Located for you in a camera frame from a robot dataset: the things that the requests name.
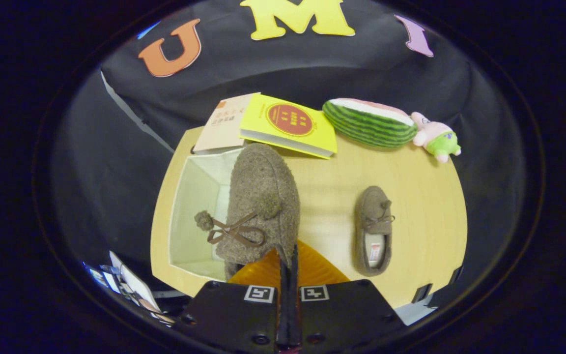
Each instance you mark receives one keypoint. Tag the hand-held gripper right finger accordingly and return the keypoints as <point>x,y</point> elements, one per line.
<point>347,314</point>

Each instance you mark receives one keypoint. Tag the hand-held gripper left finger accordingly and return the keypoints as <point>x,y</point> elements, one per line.
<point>234,319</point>

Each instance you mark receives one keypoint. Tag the brown fuzzy shoe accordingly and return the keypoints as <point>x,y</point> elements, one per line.
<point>263,182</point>
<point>374,206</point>

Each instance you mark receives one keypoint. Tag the yellow book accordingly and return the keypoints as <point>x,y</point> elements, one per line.
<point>288,120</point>

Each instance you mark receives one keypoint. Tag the pink and green plush toy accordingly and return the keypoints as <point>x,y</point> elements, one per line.
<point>438,140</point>

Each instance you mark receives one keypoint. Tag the white book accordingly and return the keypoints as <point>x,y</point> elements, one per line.
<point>224,128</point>

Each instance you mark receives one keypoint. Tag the beige fabric storage box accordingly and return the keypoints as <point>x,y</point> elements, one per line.
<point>189,211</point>

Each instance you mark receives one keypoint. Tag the watermelon slice plush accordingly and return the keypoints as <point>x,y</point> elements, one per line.
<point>366,125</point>

